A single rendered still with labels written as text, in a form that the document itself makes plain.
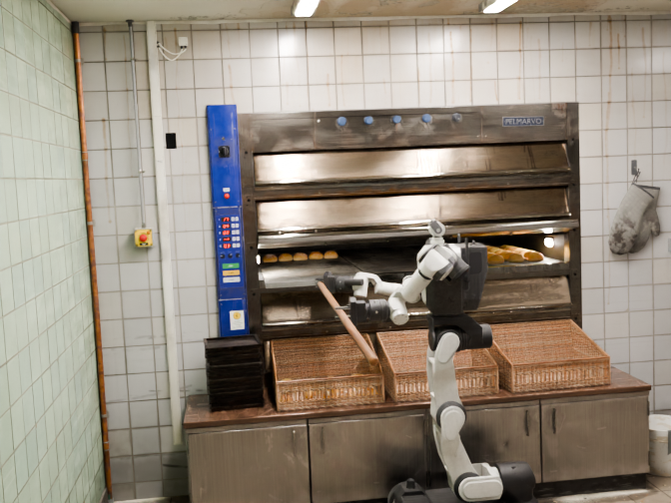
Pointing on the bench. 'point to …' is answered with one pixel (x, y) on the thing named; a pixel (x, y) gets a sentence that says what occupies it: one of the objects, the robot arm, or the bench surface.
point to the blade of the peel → (291, 281)
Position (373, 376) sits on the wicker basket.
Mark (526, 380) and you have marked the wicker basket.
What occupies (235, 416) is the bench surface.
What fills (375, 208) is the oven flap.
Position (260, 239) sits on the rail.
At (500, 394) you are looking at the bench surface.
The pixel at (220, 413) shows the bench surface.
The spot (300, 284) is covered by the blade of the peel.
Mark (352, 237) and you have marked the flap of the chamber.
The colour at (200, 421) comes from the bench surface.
